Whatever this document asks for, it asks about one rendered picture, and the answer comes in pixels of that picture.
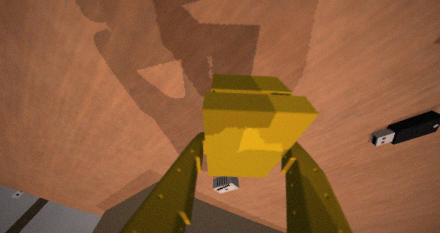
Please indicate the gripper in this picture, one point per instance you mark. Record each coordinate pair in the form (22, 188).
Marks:
(311, 204)

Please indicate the yellow box lid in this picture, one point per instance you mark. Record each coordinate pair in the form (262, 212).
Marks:
(246, 135)

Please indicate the black usb flash drive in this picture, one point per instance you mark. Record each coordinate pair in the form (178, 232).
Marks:
(408, 129)

